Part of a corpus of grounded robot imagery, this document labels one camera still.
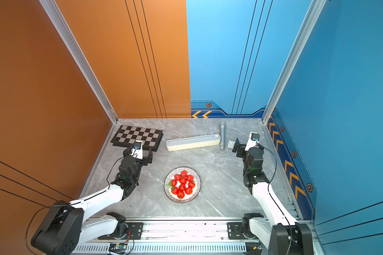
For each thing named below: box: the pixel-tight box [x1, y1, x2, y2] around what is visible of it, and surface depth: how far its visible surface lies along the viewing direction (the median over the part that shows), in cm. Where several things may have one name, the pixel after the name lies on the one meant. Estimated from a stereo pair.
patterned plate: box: [163, 166, 202, 204], surface depth 87 cm
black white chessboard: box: [110, 124, 164, 152], surface depth 108 cm
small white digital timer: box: [226, 139, 236, 150], surface depth 105 cm
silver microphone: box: [220, 121, 226, 151], surface depth 107 cm
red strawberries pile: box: [167, 170, 196, 199], surface depth 87 cm
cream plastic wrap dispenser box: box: [165, 133, 222, 152], surface depth 104 cm
